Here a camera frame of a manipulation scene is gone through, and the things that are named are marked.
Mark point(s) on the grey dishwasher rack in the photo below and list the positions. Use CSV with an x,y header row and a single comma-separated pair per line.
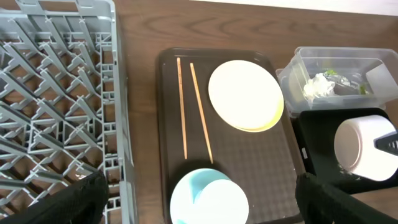
x,y
64,112

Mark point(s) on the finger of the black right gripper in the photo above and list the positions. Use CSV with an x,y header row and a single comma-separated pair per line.
x,y
387,143

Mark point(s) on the clear plastic bin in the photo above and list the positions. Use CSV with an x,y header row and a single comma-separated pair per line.
x,y
377,66

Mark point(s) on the white tissue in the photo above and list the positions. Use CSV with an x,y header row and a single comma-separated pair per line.
x,y
318,87

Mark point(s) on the black waste tray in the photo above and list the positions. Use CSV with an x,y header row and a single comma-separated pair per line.
x,y
315,132

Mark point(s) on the wooden chopstick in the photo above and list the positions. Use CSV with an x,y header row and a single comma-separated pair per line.
x,y
201,111
182,109

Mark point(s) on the light blue bowl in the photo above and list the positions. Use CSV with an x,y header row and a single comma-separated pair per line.
x,y
208,196

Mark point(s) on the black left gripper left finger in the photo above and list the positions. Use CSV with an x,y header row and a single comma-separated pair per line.
x,y
81,202

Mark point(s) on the yellow plate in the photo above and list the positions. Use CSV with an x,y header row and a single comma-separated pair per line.
x,y
246,96

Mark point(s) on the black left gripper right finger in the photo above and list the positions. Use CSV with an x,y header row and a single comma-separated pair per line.
x,y
319,202

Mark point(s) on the green snack wrapper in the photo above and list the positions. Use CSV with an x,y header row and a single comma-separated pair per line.
x,y
347,84

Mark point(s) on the dark brown serving tray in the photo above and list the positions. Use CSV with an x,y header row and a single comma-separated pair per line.
x,y
260,163

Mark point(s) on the white bowl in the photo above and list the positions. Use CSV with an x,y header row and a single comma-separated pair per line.
x,y
355,151

